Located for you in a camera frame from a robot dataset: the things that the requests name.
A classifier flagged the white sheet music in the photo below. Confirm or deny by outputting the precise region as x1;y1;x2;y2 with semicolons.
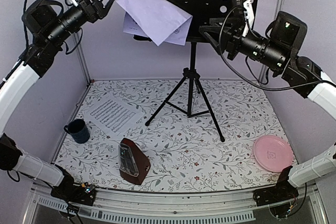
84;97;144;135

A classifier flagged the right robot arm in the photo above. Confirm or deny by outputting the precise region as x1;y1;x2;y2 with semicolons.
199;11;335;118

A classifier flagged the dark blue mug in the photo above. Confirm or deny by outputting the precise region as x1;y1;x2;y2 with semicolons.
64;119;90;144

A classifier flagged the brown metronome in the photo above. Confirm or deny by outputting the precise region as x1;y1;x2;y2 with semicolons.
118;138;151;185

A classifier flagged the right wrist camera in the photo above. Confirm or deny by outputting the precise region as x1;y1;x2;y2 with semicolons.
232;0;255;37

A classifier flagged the pink plate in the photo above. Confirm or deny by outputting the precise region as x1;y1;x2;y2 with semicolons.
253;135;293;173

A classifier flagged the black music stand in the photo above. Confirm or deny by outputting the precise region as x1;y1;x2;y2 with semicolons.
132;0;261;143

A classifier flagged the floral table mat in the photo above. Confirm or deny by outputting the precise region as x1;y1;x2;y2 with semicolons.
56;80;286;193

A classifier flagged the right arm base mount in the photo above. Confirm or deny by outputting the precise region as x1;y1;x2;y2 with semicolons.
253;182;299;219

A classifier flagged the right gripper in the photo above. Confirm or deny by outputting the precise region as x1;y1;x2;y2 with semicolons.
198;16;287;71

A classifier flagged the left aluminium frame post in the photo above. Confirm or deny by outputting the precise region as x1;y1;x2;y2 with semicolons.
65;0;91;85

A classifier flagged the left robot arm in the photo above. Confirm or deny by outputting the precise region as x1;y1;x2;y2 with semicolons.
1;0;115;200

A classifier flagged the purple sheet music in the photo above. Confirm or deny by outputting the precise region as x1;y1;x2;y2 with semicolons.
115;0;193;46

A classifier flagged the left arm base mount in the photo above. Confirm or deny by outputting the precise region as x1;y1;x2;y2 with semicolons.
50;180;97;206

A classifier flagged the front aluminium rail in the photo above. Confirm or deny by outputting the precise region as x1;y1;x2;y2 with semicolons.
23;183;331;223

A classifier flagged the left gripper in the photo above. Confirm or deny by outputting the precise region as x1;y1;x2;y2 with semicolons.
45;0;120;46

